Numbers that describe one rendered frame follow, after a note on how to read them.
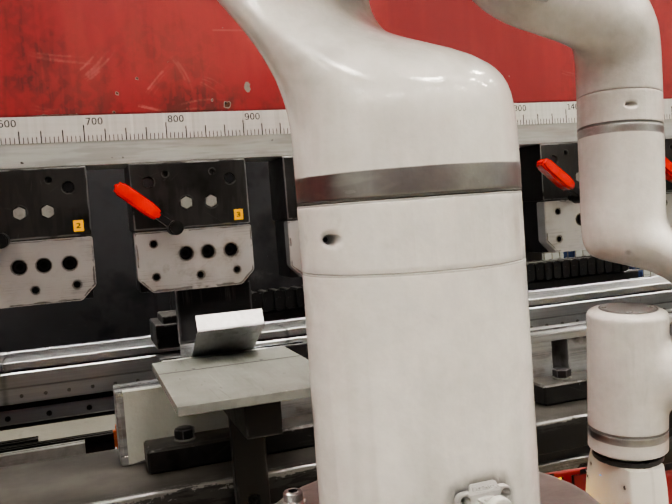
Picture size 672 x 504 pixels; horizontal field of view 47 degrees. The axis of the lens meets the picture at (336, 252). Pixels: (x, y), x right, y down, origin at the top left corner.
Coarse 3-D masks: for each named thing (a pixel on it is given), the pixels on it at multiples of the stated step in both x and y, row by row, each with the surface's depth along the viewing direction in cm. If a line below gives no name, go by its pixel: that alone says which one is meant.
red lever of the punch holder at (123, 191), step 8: (120, 184) 93; (120, 192) 93; (128, 192) 93; (136, 192) 94; (128, 200) 93; (136, 200) 93; (144, 200) 94; (136, 208) 94; (144, 208) 94; (152, 208) 94; (152, 216) 94; (160, 216) 95; (168, 224) 95; (176, 224) 95; (168, 232) 97; (176, 232) 95
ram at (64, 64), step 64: (0, 0) 92; (64, 0) 94; (128, 0) 96; (192, 0) 99; (384, 0) 107; (448, 0) 110; (0, 64) 92; (64, 64) 94; (128, 64) 96; (192, 64) 99; (256, 64) 102; (512, 64) 114; (576, 128) 118
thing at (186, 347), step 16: (208, 288) 103; (224, 288) 104; (240, 288) 105; (176, 304) 103; (192, 304) 103; (208, 304) 104; (224, 304) 104; (240, 304) 105; (192, 320) 103; (192, 336) 103
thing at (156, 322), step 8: (160, 312) 127; (168, 312) 126; (152, 320) 127; (160, 320) 124; (168, 320) 122; (176, 320) 122; (152, 328) 126; (160, 328) 120; (168, 328) 121; (176, 328) 121; (152, 336) 127; (160, 336) 120; (168, 336) 121; (176, 336) 121; (160, 344) 120; (168, 344) 121; (176, 344) 121
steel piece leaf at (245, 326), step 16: (208, 320) 96; (224, 320) 97; (240, 320) 97; (256, 320) 98; (208, 336) 98; (224, 336) 99; (240, 336) 100; (256, 336) 102; (192, 352) 102; (208, 352) 103; (224, 352) 105
